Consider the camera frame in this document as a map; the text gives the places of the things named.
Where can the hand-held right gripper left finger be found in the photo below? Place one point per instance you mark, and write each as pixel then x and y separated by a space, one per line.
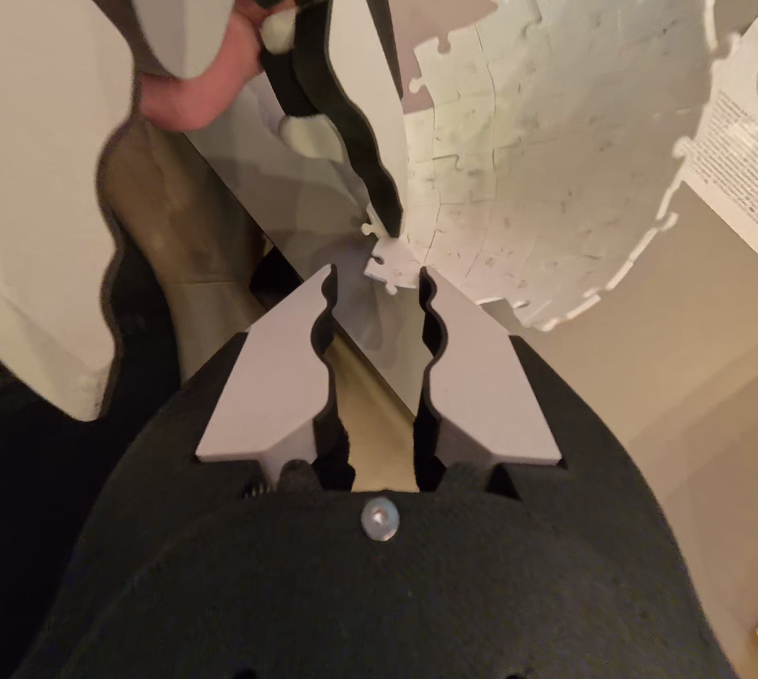
pixel 266 389

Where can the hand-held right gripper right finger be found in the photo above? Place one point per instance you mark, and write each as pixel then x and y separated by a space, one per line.
pixel 485 395

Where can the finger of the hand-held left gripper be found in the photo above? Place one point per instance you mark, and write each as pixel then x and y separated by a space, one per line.
pixel 47 187
pixel 367 57

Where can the white puzzle piece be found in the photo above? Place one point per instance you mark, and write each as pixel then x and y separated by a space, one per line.
pixel 394 267

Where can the half-built puzzle ball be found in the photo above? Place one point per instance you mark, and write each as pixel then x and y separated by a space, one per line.
pixel 562 158

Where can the person's left hand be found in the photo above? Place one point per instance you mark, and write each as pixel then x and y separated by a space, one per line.
pixel 219 93

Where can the person's black jacket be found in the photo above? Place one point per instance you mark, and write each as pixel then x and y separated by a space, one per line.
pixel 35 483

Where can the paper instruction leaflet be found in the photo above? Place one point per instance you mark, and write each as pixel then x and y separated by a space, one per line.
pixel 734 146

